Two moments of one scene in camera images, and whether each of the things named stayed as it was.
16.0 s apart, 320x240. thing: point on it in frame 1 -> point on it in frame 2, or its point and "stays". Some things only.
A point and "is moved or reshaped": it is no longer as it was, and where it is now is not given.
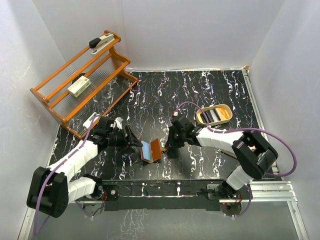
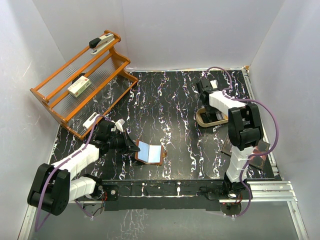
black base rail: x=179 y=195 stays
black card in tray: x=208 y=115 stays
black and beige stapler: x=97 y=43 stays
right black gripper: x=171 y=142 -> x=209 y=108
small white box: x=87 y=124 stays
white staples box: x=79 y=86 stays
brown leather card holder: x=151 y=152 is moved or reshaped
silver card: x=215 y=115 -> x=220 y=115
